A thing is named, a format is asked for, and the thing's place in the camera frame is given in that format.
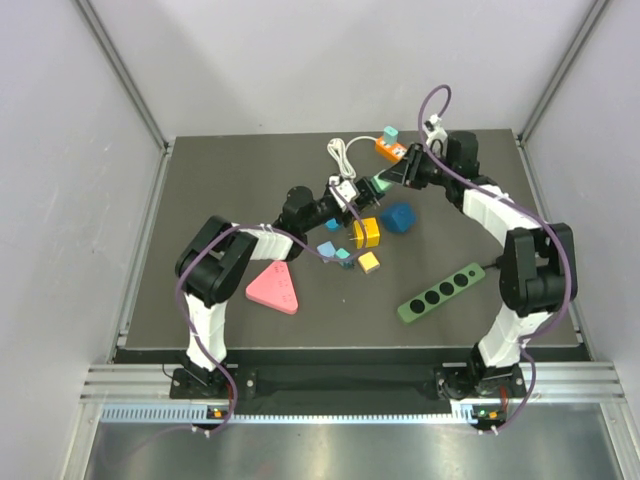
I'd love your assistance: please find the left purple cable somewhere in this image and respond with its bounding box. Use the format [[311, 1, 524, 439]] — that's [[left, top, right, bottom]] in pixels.
[[94, 184, 366, 469]]

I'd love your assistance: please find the white slotted cable duct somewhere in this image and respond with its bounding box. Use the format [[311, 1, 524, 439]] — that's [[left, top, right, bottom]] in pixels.
[[100, 403, 503, 426]]

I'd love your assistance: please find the yellow cube plug adapter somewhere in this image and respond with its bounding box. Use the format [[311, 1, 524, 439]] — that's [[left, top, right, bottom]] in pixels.
[[351, 217, 381, 249]]

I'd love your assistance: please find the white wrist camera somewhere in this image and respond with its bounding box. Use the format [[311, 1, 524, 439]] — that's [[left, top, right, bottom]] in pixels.
[[423, 114, 448, 155], [327, 175, 359, 210]]

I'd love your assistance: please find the pink triangular socket adapter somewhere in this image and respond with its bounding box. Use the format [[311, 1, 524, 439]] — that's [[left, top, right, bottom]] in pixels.
[[245, 260, 299, 315]]

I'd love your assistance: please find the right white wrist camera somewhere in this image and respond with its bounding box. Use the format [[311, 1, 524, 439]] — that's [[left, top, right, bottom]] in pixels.
[[423, 114, 448, 155]]

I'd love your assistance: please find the orange power strip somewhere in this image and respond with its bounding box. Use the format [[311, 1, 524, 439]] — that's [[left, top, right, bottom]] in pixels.
[[375, 137, 407, 164]]

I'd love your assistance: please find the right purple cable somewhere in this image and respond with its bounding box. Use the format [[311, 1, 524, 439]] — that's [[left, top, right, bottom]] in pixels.
[[417, 85, 574, 436]]

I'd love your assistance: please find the blue cube plug adapter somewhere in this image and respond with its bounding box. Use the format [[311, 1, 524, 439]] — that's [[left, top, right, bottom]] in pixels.
[[379, 202, 416, 234]]

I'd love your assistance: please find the black socket block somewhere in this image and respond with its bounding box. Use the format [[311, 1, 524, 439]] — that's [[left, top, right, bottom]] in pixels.
[[355, 177, 385, 212]]

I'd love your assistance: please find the purple cable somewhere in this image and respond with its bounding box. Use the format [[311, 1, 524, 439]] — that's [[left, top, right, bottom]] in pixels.
[[417, 85, 574, 436], [94, 184, 366, 469]]

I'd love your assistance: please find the white power cable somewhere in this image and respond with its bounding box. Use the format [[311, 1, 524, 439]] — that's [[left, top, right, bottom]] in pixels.
[[326, 134, 380, 185]]

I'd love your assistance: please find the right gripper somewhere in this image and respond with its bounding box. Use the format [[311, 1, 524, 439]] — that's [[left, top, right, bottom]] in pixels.
[[382, 143, 457, 190]]

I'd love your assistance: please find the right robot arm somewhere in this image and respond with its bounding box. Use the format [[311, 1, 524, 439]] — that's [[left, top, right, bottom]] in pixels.
[[380, 131, 577, 400]]

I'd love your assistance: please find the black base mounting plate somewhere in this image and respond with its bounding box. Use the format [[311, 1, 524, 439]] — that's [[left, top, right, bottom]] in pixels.
[[169, 365, 525, 406]]

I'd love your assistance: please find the yellow plug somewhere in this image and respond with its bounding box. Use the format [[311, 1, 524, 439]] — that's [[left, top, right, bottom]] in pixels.
[[357, 251, 380, 274]]

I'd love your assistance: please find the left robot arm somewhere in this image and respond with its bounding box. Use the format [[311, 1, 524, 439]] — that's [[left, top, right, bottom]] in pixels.
[[175, 175, 386, 397]]

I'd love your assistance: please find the teal charger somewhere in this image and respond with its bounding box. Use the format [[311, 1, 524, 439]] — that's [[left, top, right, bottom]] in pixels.
[[382, 125, 399, 146]]

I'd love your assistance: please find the light blue plug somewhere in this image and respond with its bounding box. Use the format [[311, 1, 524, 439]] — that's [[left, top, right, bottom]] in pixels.
[[317, 241, 336, 263]]

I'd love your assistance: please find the mint green charger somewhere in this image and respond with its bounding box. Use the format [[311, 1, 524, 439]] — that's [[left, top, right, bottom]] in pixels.
[[371, 175, 393, 193]]

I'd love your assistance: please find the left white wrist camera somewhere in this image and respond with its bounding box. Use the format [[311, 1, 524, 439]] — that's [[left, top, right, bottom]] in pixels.
[[327, 175, 359, 210]]

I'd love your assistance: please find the green power strip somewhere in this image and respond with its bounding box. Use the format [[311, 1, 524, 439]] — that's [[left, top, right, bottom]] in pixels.
[[396, 263, 486, 324]]

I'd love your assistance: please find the blue rounded plug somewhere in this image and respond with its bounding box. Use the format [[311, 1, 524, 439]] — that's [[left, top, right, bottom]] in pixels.
[[325, 218, 342, 232]]

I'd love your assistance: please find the teal plug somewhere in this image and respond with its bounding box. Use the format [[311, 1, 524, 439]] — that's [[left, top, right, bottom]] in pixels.
[[335, 248, 354, 269]]

